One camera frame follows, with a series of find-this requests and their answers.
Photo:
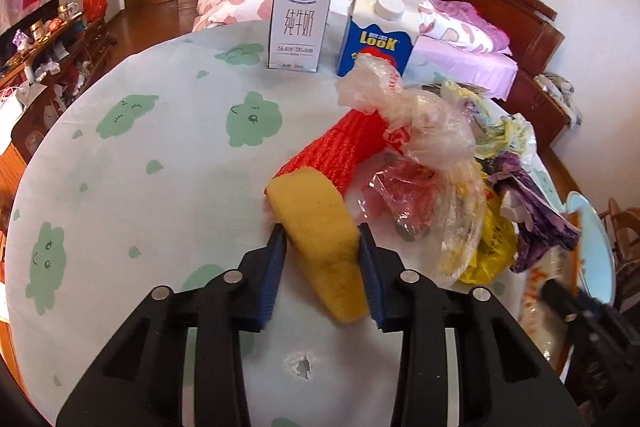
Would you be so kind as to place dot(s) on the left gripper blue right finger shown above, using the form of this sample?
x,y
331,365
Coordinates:
x,y
371,281

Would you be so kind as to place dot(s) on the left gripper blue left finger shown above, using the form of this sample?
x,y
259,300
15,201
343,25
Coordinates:
x,y
274,265

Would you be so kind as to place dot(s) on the yellow sponge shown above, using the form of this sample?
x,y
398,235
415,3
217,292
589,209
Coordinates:
x,y
325,237

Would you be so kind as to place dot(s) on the red transparent plastic wrapper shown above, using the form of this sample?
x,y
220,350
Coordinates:
x,y
407,192

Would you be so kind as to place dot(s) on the red foam net sleeve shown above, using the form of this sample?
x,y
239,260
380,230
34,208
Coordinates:
x,y
338,152

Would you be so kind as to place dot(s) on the yellow plastic bag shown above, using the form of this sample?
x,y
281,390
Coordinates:
x,y
497,248

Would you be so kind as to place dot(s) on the clear plastic bag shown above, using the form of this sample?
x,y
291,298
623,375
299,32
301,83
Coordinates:
x,y
439,139

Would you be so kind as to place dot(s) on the purple snack wrapper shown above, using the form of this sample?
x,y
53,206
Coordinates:
x,y
540,227

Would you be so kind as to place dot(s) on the pale yellow blue wrapper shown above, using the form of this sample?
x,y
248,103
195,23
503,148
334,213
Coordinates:
x,y
495,132

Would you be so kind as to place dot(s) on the light blue trash bin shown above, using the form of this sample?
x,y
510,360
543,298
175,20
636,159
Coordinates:
x,y
596,273

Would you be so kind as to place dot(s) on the white tablecloth green clouds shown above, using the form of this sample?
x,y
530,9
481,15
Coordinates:
x,y
137,248

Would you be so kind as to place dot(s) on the brown wicker chair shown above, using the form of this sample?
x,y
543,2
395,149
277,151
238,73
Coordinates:
x,y
622,227

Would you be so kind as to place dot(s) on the wooden nightstand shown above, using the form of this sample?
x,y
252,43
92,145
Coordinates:
x,y
527,98

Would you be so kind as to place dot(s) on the pink bed sheet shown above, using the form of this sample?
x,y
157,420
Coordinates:
x,y
433,61

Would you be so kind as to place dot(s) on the blue Look milk carton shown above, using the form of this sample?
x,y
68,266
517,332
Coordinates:
x,y
387,29

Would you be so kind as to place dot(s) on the pile of clothes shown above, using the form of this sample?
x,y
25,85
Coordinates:
x,y
562,92

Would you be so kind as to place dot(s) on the heart pattern white duvet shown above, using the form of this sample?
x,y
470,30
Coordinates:
x,y
455,22

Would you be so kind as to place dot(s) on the white tall milk carton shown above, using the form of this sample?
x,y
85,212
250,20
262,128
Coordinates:
x,y
296,34

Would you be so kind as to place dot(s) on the pink purple blanket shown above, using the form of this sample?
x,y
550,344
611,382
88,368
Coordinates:
x,y
468,13

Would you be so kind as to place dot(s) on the cluttered wooden side cabinet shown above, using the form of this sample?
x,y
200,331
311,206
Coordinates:
x,y
52,75

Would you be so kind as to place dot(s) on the red gift bag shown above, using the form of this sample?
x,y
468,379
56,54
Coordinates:
x,y
94,9

